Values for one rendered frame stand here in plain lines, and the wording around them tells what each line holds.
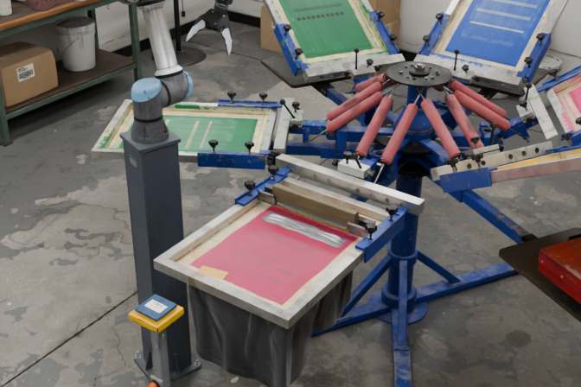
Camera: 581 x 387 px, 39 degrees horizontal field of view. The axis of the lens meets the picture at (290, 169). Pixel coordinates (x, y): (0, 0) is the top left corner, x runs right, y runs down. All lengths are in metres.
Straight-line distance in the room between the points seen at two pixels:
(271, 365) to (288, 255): 0.40
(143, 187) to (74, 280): 1.40
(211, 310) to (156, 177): 0.63
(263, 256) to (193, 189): 2.43
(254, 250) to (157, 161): 0.58
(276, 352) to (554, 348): 1.78
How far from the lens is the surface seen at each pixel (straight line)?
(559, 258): 2.87
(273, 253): 3.00
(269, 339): 2.91
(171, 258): 2.95
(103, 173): 5.66
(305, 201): 3.16
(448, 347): 4.14
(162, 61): 3.29
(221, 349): 3.11
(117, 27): 7.56
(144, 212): 3.39
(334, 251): 3.02
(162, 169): 3.33
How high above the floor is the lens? 2.64
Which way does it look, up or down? 28 degrees down
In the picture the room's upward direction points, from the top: 1 degrees clockwise
